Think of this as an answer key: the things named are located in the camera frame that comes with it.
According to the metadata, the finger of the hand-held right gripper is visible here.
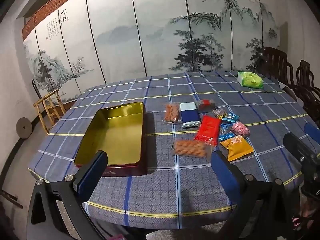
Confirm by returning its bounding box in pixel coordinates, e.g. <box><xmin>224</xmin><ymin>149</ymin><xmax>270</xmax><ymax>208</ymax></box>
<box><xmin>304</xmin><ymin>122</ymin><xmax>320</xmax><ymax>144</ymax></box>
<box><xmin>283</xmin><ymin>132</ymin><xmax>320</xmax><ymax>167</ymax></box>

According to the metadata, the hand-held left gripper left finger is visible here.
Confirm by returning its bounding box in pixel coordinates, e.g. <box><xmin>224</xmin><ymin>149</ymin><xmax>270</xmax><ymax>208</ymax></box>
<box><xmin>27</xmin><ymin>150</ymin><xmax>108</xmax><ymax>240</ymax></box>

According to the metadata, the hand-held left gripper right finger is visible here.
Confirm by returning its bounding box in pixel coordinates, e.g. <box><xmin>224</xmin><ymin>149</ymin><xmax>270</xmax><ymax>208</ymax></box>
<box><xmin>211</xmin><ymin>150</ymin><xmax>300</xmax><ymax>240</ymax></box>

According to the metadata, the yellow snack packet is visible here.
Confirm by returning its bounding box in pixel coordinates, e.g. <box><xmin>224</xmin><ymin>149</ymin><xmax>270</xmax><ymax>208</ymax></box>
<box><xmin>220</xmin><ymin>135</ymin><xmax>254</xmax><ymax>162</ymax></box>

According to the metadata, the blue candy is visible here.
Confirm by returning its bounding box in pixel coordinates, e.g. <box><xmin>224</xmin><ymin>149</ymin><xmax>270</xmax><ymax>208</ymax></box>
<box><xmin>219</xmin><ymin>133</ymin><xmax>237</xmax><ymax>142</ymax></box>
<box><xmin>219</xmin><ymin>124</ymin><xmax>233</xmax><ymax>135</ymax></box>
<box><xmin>222</xmin><ymin>113</ymin><xmax>240</xmax><ymax>123</ymax></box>

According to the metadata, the clear packet of fried twists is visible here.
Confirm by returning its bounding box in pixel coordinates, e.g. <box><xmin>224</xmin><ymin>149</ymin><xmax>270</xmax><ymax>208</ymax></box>
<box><xmin>162</xmin><ymin>102</ymin><xmax>182</xmax><ymax>125</ymax></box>
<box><xmin>172</xmin><ymin>139</ymin><xmax>213</xmax><ymax>159</ymax></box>

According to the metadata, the red and gold tin box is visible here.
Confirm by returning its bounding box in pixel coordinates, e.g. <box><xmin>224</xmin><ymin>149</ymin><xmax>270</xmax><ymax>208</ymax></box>
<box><xmin>74</xmin><ymin>102</ymin><xmax>148</xmax><ymax>177</ymax></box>

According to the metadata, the pink patterned snack packet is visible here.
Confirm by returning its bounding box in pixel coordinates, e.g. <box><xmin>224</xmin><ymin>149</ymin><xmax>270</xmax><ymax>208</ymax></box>
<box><xmin>231</xmin><ymin>121</ymin><xmax>250</xmax><ymax>138</ymax></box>

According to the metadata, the red snack packet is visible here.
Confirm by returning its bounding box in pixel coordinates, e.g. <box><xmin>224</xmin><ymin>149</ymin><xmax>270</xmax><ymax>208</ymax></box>
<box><xmin>194</xmin><ymin>115</ymin><xmax>222</xmax><ymax>147</ymax></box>

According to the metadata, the blue and white snack packet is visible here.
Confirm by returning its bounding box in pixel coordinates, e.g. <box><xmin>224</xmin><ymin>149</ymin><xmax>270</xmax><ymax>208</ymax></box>
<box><xmin>179</xmin><ymin>102</ymin><xmax>202</xmax><ymax>130</ymax></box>

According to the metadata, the clear packet of dark cake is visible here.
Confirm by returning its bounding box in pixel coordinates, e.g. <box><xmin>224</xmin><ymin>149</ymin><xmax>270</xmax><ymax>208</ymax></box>
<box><xmin>196</xmin><ymin>99</ymin><xmax>217</xmax><ymax>113</ymax></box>

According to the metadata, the blue plaid tablecloth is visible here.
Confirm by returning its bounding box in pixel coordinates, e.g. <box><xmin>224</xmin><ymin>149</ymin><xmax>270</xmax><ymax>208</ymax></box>
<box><xmin>28</xmin><ymin>71</ymin><xmax>320</xmax><ymax>230</ymax></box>

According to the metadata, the bamboo armchair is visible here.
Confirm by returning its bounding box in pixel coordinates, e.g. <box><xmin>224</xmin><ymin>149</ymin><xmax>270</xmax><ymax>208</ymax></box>
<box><xmin>33</xmin><ymin>88</ymin><xmax>67</xmax><ymax>134</ymax></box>

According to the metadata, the green tissue pack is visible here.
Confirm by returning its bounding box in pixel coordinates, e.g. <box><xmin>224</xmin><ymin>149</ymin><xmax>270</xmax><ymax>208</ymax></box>
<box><xmin>237</xmin><ymin>71</ymin><xmax>264</xmax><ymax>89</ymax></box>

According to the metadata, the round millstone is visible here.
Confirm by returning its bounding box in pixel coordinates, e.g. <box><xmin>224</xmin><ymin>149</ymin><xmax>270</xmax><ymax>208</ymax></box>
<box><xmin>15</xmin><ymin>117</ymin><xmax>32</xmax><ymax>139</ymax></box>

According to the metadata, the dark wooden bench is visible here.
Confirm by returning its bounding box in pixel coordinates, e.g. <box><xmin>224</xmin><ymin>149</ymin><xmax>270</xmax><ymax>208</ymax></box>
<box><xmin>0</xmin><ymin>189</ymin><xmax>23</xmax><ymax>209</ymax></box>

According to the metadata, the black metal chair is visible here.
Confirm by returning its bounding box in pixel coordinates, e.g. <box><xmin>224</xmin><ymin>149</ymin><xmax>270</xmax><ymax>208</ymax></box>
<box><xmin>32</xmin><ymin>78</ymin><xmax>42</xmax><ymax>103</ymax></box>

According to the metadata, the landscape painted folding screen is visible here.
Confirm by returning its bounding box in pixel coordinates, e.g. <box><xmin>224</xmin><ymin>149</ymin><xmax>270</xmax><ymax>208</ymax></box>
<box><xmin>22</xmin><ymin>0</ymin><xmax>288</xmax><ymax>103</ymax></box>

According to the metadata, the pink wrist strap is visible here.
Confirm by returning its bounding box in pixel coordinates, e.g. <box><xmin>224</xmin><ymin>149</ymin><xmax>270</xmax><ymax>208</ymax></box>
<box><xmin>291</xmin><ymin>205</ymin><xmax>315</xmax><ymax>230</ymax></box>

